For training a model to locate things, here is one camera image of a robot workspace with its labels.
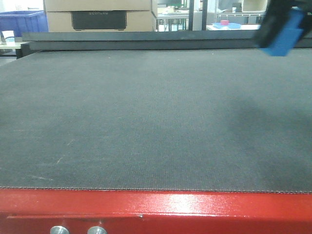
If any black gripper finger holding block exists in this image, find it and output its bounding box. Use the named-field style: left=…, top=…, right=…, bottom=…
left=254, top=0, right=293, bottom=48

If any pink tape roll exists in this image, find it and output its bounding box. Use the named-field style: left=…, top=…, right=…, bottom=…
left=220, top=20, right=229, bottom=25

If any large brown cardboard box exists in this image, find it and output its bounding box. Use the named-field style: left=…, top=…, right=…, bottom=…
left=44, top=0, right=157, bottom=32

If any blue plastic crate on table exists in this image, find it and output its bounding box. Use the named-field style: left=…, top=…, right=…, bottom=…
left=0, top=10, right=48, bottom=37

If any white paper cup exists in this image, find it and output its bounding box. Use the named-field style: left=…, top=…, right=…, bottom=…
left=2, top=30, right=15, bottom=44

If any black conveyor end rail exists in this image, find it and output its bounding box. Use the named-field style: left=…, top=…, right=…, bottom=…
left=16, top=30, right=312, bottom=59

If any red conveyor frame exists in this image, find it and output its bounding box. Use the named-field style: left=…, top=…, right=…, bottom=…
left=0, top=189, right=312, bottom=234

